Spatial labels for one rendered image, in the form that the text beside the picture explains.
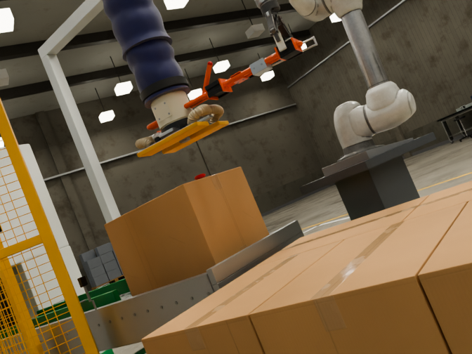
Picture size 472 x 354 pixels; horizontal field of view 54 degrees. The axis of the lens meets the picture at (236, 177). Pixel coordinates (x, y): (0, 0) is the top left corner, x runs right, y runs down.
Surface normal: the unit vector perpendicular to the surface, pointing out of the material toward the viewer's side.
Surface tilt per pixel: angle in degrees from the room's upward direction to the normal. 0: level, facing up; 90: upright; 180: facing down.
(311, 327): 90
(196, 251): 90
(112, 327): 90
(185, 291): 90
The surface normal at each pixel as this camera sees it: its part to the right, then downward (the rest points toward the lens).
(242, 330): -0.56, 0.18
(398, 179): 0.45, -0.25
